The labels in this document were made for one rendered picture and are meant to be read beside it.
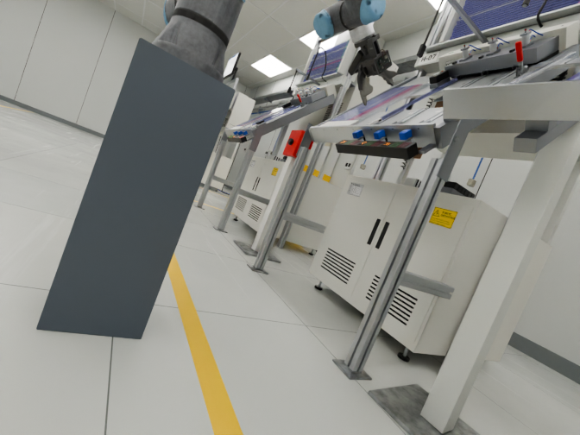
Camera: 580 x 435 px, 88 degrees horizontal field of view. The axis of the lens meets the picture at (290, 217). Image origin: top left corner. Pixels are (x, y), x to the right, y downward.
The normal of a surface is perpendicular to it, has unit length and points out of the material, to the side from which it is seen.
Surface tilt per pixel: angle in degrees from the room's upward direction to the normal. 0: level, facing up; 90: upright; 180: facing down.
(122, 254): 90
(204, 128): 90
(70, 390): 0
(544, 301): 90
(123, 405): 0
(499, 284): 90
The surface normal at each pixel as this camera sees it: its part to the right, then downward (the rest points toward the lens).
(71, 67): 0.46, 0.24
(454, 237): -0.81, -0.29
